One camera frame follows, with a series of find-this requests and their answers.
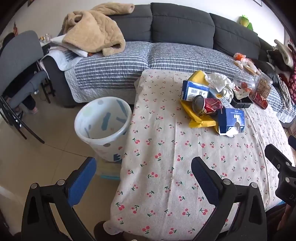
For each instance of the black plastic tray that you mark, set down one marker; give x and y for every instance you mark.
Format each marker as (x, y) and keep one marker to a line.
(240, 103)

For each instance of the blue tissue box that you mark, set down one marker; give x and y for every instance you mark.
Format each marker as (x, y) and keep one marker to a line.
(229, 120)

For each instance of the yellow snack packet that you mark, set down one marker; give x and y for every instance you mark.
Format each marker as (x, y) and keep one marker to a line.
(196, 77)
(198, 120)

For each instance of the white wrapper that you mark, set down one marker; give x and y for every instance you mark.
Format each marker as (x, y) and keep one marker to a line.
(218, 81)

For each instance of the small glass jar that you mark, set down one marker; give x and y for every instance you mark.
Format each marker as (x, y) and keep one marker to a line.
(47, 37)

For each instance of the grey striped quilt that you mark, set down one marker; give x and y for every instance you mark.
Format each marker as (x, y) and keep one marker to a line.
(115, 67)

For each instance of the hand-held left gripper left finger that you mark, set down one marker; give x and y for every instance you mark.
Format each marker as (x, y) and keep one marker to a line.
(81, 180)

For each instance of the white pillow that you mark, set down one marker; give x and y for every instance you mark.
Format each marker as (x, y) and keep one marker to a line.
(57, 41)

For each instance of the red drink can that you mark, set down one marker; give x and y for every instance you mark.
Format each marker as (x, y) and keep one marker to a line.
(210, 105)

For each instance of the white patterned trash bin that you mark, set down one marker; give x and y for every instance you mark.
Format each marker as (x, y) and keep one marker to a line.
(101, 148)

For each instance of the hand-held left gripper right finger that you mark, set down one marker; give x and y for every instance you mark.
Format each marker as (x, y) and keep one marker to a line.
(205, 180)

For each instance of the beige fleece blanket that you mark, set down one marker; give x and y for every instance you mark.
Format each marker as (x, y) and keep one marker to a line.
(92, 30)

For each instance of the small side table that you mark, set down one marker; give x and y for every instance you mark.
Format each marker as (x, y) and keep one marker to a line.
(47, 85)

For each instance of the blue box with white label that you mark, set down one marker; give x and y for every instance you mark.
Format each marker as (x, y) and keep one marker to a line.
(192, 90)

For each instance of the pile of clothes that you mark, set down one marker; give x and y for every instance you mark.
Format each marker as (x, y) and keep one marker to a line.
(282, 55)

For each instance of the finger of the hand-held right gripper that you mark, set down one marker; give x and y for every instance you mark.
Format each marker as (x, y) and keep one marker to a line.
(292, 142)
(276, 157)

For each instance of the grey office chair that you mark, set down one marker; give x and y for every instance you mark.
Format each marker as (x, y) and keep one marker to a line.
(16, 51)

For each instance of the green plush toy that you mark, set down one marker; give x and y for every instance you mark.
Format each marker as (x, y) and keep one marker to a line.
(245, 22)

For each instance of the orange white packet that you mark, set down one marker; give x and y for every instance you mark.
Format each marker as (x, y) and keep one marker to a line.
(239, 56)

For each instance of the dark grey sofa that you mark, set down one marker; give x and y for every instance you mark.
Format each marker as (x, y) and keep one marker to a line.
(180, 20)

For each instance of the cherry print tablecloth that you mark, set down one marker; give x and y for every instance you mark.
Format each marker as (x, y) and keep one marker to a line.
(161, 139)

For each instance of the glass jar with snacks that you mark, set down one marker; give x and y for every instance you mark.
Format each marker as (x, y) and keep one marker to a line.
(263, 87)

